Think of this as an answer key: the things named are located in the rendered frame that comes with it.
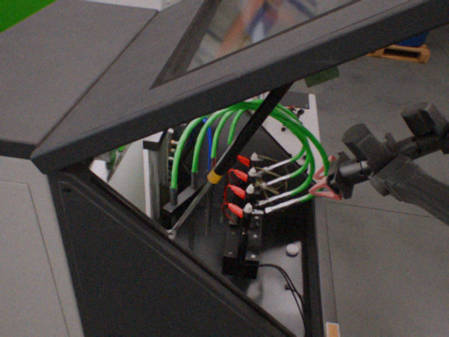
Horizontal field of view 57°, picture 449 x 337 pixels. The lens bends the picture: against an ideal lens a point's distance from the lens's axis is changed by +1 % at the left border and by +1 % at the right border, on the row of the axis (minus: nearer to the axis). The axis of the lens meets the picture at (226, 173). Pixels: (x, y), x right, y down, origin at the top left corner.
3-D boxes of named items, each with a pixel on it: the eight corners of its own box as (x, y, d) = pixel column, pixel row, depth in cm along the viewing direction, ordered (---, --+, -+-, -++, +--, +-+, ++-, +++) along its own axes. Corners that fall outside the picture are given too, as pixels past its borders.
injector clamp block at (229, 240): (252, 295, 122) (259, 260, 113) (219, 289, 122) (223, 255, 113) (259, 216, 149) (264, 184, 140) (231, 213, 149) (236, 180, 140)
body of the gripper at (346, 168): (327, 183, 92) (356, 174, 87) (335, 152, 99) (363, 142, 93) (344, 201, 95) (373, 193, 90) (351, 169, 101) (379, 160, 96)
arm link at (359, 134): (387, 200, 83) (421, 171, 81) (355, 162, 78) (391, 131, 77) (360, 178, 94) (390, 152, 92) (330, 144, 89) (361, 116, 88)
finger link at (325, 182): (299, 191, 98) (332, 180, 92) (306, 169, 103) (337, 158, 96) (316, 208, 101) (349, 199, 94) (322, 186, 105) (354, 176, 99)
